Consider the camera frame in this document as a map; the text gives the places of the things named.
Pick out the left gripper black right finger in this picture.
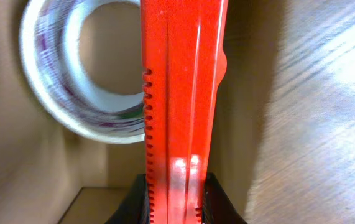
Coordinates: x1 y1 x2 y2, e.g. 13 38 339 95
201 173 247 224

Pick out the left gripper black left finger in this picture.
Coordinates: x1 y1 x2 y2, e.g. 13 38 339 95
104 174 150 224

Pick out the brown cardboard box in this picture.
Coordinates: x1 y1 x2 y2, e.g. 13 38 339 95
0 1 288 223

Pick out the red utility knife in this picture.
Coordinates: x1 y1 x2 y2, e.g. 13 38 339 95
141 0 228 224

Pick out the white masking tape roll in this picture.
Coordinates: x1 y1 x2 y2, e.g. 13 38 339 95
19 0 144 144

